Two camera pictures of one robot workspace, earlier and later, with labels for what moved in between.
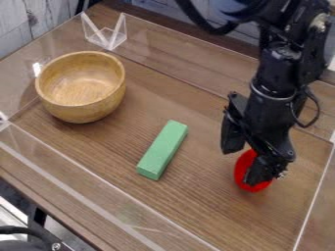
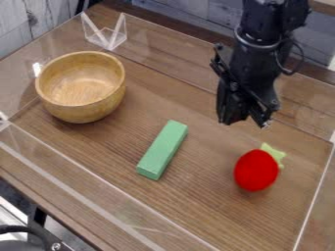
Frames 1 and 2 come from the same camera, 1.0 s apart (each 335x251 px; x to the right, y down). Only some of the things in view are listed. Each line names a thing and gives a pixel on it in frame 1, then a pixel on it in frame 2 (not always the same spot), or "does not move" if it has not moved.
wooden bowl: [80, 85] does not move
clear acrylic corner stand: [106, 37] does not move
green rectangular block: [160, 154] does not move
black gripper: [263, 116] to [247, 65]
